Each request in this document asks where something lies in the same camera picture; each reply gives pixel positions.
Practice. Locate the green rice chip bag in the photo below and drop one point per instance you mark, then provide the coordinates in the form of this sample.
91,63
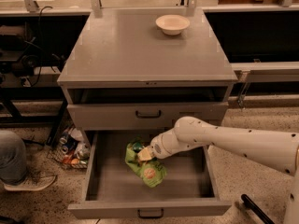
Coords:
151,172

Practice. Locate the wire basket with cans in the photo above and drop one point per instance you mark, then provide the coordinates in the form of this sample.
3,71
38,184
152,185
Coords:
71,151

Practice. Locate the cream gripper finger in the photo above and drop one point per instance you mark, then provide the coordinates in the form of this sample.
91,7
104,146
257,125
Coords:
146,154

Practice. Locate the grey upper drawer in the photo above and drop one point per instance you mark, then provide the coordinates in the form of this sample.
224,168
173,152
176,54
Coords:
122,116

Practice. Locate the black lower drawer handle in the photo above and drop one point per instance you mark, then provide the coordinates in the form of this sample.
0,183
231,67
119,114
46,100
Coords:
150,213

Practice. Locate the white sneaker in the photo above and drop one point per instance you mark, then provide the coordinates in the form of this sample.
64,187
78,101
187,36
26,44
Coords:
32,181

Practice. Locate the grey drawer cabinet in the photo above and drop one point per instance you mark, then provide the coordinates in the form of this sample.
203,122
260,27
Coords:
123,57

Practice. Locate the black drawer handle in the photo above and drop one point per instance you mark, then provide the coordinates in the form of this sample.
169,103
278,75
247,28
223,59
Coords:
148,115
150,213

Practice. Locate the person's jeans leg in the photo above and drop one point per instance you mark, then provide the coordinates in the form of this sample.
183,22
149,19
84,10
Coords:
12,158

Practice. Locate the grey open lower drawer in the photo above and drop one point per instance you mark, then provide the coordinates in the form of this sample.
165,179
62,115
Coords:
112,190

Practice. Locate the black tube bottom right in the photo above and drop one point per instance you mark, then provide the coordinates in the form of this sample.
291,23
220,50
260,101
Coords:
250,204

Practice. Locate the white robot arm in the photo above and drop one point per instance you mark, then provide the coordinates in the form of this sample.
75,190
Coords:
277,150

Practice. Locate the white ceramic bowl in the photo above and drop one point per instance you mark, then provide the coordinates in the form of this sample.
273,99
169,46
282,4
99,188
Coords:
172,24

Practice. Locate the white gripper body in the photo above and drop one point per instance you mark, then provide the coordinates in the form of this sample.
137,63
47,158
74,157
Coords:
158,148

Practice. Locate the black upper drawer handle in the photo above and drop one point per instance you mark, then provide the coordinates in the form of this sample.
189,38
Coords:
148,115

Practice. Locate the black machine on shelf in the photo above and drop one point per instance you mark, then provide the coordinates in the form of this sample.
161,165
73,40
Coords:
17,50

